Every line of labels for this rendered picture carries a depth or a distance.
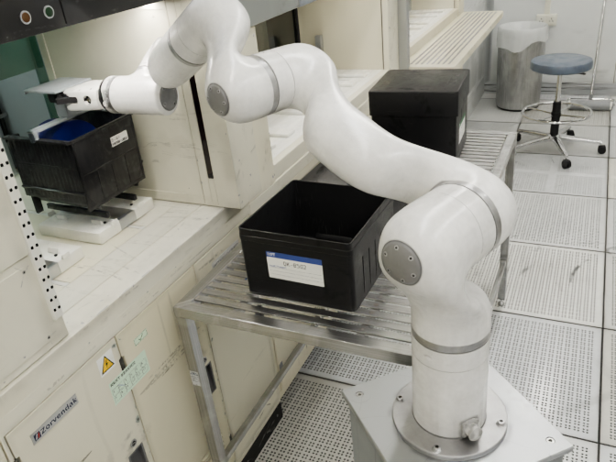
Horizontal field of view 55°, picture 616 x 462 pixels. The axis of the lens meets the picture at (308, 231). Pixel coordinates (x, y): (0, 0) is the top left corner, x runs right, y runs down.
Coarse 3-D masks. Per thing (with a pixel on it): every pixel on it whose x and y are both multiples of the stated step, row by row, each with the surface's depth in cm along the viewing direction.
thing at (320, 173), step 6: (318, 168) 178; (324, 168) 177; (306, 174) 174; (312, 174) 174; (318, 174) 173; (324, 174) 173; (330, 174) 172; (306, 180) 171; (312, 180) 170; (318, 180) 170; (324, 180) 169; (330, 180) 169; (336, 180) 168; (342, 180) 168; (396, 204) 162; (402, 204) 168; (396, 210) 163
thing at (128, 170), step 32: (64, 96) 140; (96, 128) 140; (128, 128) 150; (32, 160) 142; (64, 160) 137; (96, 160) 141; (128, 160) 151; (32, 192) 147; (64, 192) 141; (96, 192) 143
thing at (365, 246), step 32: (288, 192) 152; (320, 192) 152; (352, 192) 147; (256, 224) 140; (288, 224) 154; (320, 224) 156; (352, 224) 152; (384, 224) 139; (256, 256) 134; (288, 256) 130; (320, 256) 126; (352, 256) 123; (256, 288) 139; (288, 288) 134; (320, 288) 130; (352, 288) 127
